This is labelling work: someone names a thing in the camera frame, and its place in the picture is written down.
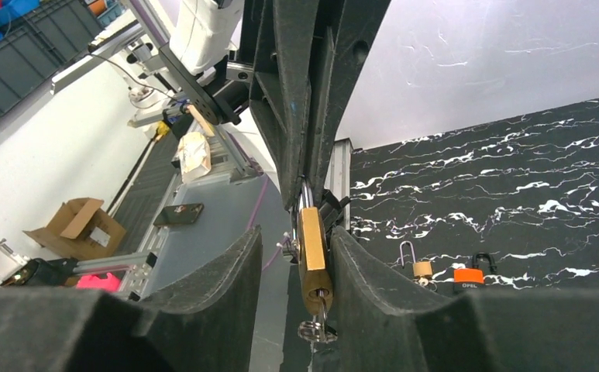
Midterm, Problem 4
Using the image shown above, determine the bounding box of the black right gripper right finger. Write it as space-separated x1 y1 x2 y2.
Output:
331 228 599 371

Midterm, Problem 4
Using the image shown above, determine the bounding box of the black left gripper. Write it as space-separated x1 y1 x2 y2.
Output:
212 1 390 209

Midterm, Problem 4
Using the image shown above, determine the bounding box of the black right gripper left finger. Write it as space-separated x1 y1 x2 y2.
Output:
0 227 263 371

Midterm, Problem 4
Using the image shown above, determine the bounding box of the small brass padlock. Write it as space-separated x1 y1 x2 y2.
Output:
284 178 337 344

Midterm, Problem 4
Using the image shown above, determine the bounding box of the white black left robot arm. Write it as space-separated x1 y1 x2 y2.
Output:
161 1 389 208

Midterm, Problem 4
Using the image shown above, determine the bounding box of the long shackle orange padlock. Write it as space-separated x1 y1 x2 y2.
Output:
399 241 433 288

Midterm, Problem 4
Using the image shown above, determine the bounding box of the orange black padlock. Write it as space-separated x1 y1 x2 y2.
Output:
453 252 497 295

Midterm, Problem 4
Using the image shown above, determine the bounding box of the brown cardboard box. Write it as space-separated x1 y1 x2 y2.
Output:
25 198 126 260

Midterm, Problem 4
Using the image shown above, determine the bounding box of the grey storage crate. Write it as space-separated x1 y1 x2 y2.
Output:
0 1 104 119

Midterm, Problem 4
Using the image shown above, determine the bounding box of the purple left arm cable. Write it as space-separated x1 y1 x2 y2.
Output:
124 0 292 273

